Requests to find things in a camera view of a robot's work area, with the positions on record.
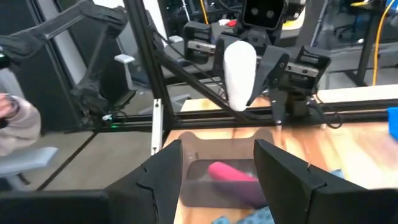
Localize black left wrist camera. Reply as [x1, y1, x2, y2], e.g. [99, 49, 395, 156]
[241, 0, 287, 31]

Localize hanging yellow cable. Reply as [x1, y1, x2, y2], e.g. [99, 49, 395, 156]
[198, 0, 210, 26]

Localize grey chair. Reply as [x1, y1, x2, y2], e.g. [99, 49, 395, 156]
[0, 146, 59, 187]

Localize blue patterned hospital gown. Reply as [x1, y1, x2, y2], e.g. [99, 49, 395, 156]
[211, 169, 345, 224]

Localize black partition panel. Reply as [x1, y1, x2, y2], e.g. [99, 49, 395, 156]
[9, 0, 94, 133]

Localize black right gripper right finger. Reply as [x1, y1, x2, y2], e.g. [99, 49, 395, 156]
[252, 138, 398, 224]

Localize grey translucent plastic bin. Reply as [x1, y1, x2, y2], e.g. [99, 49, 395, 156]
[179, 158, 270, 210]

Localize small blue plastic basket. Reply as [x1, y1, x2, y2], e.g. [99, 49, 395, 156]
[386, 106, 398, 141]

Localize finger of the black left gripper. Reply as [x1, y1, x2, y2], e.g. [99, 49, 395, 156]
[246, 45, 292, 107]
[213, 33, 233, 93]

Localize person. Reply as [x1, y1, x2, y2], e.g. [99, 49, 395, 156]
[0, 92, 42, 156]

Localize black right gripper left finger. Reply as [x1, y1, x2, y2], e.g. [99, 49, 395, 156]
[0, 139, 183, 224]

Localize silver frame bracket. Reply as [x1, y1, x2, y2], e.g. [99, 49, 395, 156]
[150, 98, 164, 156]

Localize pink bandage roll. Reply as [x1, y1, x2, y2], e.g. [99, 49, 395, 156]
[207, 161, 269, 208]

